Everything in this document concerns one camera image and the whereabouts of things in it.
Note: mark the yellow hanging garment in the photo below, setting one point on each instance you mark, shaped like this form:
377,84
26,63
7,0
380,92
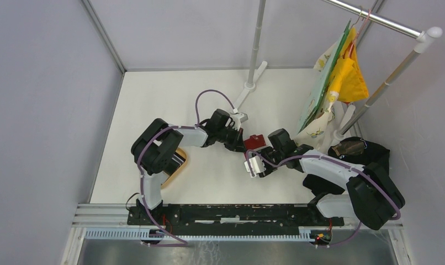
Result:
346,83

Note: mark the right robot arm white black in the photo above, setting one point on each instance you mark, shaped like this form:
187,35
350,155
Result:
350,180

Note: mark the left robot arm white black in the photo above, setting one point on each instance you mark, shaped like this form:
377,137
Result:
154,151

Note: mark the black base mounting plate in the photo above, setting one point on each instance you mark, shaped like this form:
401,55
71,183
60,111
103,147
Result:
232,219

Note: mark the green patterned hanging garment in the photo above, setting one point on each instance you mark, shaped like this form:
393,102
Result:
317,112

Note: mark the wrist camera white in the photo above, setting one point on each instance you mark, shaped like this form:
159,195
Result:
254,163
238,119

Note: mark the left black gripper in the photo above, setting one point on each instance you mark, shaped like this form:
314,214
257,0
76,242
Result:
237,144

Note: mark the wooden tray with cards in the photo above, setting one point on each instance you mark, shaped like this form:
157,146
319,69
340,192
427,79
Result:
175,167

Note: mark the black cloth pile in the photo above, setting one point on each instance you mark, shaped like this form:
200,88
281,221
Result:
373,153

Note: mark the red card holder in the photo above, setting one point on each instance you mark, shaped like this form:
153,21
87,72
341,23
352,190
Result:
254,142

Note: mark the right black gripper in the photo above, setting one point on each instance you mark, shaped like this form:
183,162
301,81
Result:
268,170

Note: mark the camouflage cloth piece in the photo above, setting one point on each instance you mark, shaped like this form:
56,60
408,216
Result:
349,148

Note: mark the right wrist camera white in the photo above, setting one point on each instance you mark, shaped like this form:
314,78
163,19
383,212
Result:
254,163

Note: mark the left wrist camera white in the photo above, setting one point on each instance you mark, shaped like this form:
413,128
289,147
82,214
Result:
238,119

